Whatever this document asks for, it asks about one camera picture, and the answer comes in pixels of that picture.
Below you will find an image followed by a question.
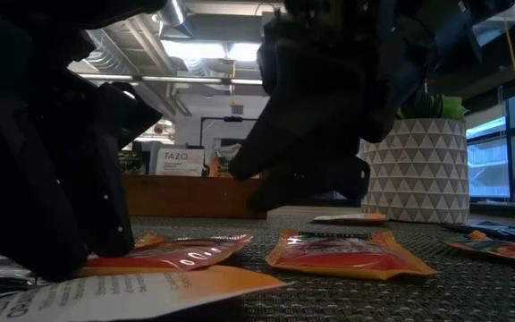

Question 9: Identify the white orange tea packet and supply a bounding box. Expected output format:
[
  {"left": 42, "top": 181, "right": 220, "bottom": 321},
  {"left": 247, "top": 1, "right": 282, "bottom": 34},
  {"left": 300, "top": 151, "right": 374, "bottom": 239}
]
[
  {"left": 155, "top": 148, "right": 206, "bottom": 177},
  {"left": 310, "top": 212, "right": 389, "bottom": 225},
  {"left": 0, "top": 264, "right": 288, "bottom": 322}
]

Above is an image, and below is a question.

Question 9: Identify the silver ceiling duct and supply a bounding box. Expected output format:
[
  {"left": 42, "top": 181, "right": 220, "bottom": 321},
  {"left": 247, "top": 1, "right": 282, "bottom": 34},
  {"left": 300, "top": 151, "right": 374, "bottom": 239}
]
[{"left": 154, "top": 0, "right": 194, "bottom": 39}]

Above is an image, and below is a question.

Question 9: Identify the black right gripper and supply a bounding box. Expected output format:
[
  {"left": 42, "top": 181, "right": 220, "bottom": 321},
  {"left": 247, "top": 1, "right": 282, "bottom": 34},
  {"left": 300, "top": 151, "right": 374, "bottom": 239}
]
[{"left": 229, "top": 0, "right": 482, "bottom": 182}]

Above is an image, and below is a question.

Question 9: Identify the grey woven placemat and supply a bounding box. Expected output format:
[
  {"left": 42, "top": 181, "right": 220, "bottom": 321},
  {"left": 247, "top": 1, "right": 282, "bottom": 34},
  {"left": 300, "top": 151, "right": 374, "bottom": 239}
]
[{"left": 122, "top": 214, "right": 515, "bottom": 322}]

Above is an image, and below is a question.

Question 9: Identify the wooden tea tray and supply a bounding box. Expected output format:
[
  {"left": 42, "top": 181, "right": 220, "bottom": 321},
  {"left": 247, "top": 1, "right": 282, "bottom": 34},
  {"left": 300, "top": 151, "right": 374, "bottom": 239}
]
[{"left": 121, "top": 173, "right": 268, "bottom": 220}]

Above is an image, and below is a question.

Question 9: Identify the succulent in white patterned pot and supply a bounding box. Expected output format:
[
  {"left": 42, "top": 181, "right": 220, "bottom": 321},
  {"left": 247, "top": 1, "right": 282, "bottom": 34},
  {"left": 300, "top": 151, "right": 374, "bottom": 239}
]
[{"left": 358, "top": 89, "right": 471, "bottom": 225}]

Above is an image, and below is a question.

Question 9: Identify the red orange tea packet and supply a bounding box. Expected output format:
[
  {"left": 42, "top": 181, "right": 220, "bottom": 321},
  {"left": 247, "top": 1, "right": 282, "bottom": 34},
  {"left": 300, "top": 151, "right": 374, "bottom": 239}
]
[
  {"left": 210, "top": 154, "right": 236, "bottom": 178},
  {"left": 73, "top": 232, "right": 254, "bottom": 278},
  {"left": 438, "top": 230, "right": 515, "bottom": 266},
  {"left": 264, "top": 228, "right": 440, "bottom": 282}
]

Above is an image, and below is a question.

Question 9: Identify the blue framed window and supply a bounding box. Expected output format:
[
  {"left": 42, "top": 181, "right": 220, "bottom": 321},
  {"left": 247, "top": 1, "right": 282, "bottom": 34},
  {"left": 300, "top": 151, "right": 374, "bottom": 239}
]
[{"left": 465, "top": 87, "right": 515, "bottom": 200}]

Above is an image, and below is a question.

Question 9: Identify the bright ceiling light panel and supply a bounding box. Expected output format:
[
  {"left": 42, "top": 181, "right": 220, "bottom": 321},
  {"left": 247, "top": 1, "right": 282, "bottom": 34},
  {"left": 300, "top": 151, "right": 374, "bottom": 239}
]
[{"left": 161, "top": 39, "right": 258, "bottom": 63}]

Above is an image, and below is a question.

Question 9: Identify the ceiling strip light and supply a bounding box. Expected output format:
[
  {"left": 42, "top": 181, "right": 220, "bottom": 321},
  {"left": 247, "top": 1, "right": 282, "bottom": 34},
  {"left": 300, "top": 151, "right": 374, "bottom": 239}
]
[{"left": 76, "top": 72, "right": 264, "bottom": 86}]

